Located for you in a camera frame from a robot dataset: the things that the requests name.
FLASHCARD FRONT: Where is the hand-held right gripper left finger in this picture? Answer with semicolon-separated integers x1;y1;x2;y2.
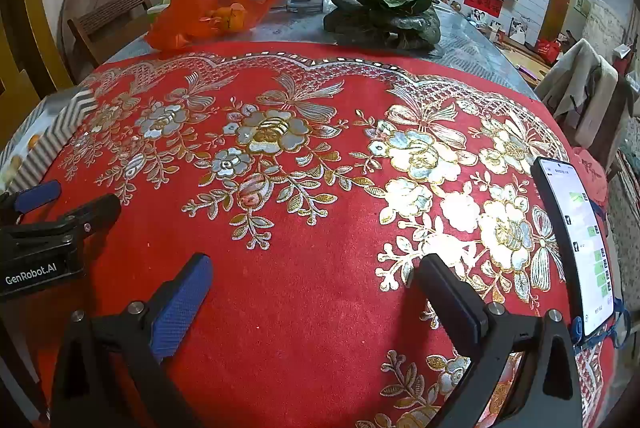
50;252;215;428

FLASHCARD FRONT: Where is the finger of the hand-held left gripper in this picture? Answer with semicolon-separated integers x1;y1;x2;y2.
0;180;62;225
10;194;122;243

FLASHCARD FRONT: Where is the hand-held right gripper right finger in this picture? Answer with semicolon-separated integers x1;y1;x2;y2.
414;253;583;428

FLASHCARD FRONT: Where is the red embroidered tablecloth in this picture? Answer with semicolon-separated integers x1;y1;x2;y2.
20;42;621;428

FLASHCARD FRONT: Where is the white striped-edge box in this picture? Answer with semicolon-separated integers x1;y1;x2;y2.
0;88;98;196

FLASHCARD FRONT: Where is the yellow wooden chair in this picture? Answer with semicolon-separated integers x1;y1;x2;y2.
0;0;76;149

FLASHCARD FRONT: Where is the tangerine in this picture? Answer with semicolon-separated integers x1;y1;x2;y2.
210;4;248;33

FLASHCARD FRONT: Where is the black smartphone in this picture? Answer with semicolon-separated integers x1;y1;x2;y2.
531;156;616;339

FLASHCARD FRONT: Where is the red cushion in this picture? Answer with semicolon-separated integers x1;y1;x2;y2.
572;147;608;204

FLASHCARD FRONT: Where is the dark leafy green vegetable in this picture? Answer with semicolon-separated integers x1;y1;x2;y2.
322;0;442;54

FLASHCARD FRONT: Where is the beige jacket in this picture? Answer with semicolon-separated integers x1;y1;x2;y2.
535;39;621;149

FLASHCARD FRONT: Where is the dark wooden chair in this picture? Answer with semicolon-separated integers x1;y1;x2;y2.
67;0;153;69

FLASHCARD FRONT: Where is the red shopping bag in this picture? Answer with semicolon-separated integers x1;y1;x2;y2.
536;39;563;65

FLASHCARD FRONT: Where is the red wall banner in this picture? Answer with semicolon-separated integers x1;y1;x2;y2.
464;0;502;16

